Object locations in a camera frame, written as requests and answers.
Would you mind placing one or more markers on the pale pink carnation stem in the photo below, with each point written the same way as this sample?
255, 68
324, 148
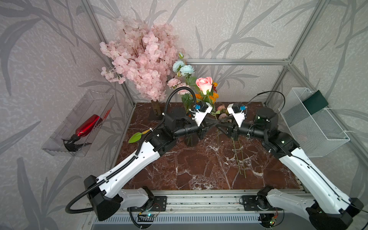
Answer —
175, 83

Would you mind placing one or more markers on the white wire mesh basket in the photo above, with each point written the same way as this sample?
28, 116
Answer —
318, 134

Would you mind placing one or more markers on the pink cherry blossom tree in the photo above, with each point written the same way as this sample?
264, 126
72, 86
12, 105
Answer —
143, 55

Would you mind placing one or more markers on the pink ranunculus flower stem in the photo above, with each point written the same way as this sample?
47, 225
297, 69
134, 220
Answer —
239, 150

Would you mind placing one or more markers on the dark green card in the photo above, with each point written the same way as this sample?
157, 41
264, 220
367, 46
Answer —
315, 102

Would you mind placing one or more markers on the red and orange flowers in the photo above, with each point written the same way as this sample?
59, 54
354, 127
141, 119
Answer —
214, 95

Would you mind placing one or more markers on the green yellow garden trowel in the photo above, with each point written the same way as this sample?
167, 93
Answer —
137, 136

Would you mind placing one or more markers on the light blue carnation stem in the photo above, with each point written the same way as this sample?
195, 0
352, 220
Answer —
184, 71

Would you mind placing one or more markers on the clear plastic wall bin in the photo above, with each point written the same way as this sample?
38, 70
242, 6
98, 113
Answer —
91, 103

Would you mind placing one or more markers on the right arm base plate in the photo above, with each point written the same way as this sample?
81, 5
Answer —
255, 203

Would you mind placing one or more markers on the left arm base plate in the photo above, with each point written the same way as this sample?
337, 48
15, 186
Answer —
157, 203

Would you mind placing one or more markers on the aluminium front rail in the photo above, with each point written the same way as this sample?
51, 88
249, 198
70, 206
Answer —
217, 201

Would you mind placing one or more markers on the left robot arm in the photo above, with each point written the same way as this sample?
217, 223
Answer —
109, 196

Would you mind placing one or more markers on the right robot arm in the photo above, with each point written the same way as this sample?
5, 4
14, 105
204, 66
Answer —
329, 209

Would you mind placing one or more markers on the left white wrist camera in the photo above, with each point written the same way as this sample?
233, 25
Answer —
201, 109

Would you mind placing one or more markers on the peach pink peony stem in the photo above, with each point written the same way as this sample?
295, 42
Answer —
221, 108

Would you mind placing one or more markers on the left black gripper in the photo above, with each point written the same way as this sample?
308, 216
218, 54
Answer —
201, 130

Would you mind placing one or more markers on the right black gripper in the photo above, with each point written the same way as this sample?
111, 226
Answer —
233, 130

